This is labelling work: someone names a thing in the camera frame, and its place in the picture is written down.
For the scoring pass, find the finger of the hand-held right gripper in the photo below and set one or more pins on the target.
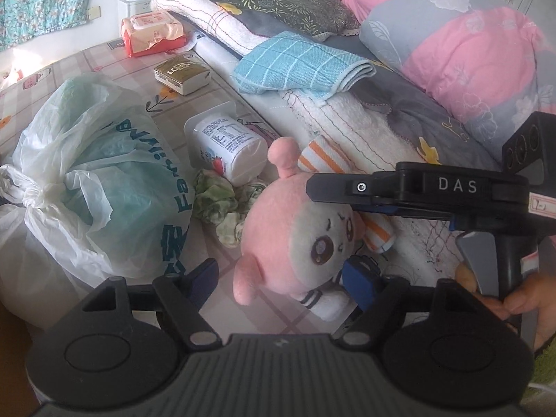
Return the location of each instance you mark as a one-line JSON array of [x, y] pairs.
[[334, 187]]

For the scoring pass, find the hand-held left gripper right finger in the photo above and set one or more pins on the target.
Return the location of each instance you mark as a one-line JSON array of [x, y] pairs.
[[360, 282]]

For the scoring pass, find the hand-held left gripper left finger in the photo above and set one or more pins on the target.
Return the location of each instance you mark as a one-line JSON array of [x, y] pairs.
[[204, 276]]

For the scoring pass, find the pink plush toy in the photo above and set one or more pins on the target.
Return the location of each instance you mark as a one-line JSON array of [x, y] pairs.
[[282, 230]]

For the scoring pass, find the blue checked towel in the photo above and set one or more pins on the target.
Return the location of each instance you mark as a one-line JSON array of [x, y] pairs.
[[299, 63]]

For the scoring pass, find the gold tissue pack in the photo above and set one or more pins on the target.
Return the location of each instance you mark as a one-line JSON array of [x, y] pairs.
[[182, 74]]

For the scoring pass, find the brown cardboard box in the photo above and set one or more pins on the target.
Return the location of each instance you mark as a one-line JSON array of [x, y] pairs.
[[11, 347]]

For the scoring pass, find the person's right hand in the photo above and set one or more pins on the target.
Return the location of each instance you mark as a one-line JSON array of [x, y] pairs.
[[543, 304]]

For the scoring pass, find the orange striped white cloth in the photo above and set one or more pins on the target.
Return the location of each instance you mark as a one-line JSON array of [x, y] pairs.
[[323, 156]]

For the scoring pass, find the green floral scrunchie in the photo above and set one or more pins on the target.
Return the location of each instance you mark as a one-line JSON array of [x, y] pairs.
[[217, 202]]

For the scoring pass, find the grey fleece-lined floral blanket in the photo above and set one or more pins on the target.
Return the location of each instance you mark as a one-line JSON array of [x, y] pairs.
[[391, 108]]

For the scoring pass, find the white plastic yogurt cup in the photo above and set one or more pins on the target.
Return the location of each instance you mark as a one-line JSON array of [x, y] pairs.
[[230, 139]]

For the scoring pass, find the white printed plastic bag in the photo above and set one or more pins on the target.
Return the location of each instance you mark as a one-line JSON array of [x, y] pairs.
[[87, 173]]

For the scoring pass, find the grey leaf print pillow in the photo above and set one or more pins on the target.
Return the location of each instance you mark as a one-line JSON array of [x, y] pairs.
[[295, 8]]

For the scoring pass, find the white paper receipt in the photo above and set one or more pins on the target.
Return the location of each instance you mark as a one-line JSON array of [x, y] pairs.
[[187, 43]]

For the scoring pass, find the plaid patterned bed sheet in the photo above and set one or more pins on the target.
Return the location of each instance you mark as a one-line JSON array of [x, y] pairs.
[[130, 78]]

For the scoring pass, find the pink wet wipes pack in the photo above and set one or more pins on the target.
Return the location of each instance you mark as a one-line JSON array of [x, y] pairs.
[[150, 30]]

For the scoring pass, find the teal floral curtain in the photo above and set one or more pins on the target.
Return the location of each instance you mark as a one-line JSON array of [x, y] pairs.
[[39, 0]]

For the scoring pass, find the wall socket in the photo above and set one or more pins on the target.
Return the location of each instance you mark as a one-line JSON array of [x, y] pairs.
[[94, 13]]

